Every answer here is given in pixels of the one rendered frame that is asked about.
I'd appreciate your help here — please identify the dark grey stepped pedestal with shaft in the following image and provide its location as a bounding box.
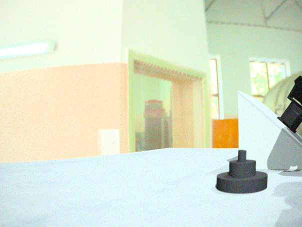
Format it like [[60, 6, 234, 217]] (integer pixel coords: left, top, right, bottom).
[[216, 149, 268, 194]]

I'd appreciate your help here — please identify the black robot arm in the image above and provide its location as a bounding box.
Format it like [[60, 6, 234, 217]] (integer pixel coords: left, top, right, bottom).
[[277, 76, 302, 133]]

